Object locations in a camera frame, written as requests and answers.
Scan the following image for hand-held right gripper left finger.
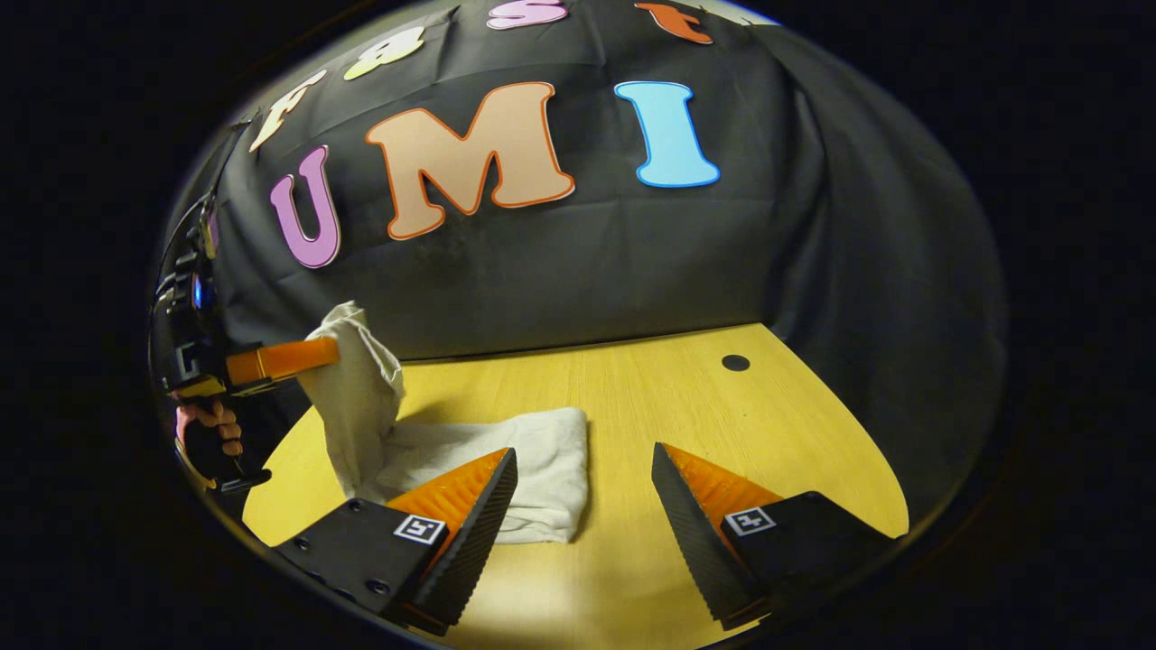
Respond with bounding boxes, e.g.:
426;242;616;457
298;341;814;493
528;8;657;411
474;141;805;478
271;446;519;637

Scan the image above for white jeans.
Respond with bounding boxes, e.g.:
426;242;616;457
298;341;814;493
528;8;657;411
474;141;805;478
296;301;590;545

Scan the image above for black backdrop cloth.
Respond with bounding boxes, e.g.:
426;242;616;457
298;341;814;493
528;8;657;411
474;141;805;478
158;0;1008;525

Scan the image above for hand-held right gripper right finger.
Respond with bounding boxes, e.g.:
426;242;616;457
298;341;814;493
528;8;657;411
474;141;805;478
650;441;904;631

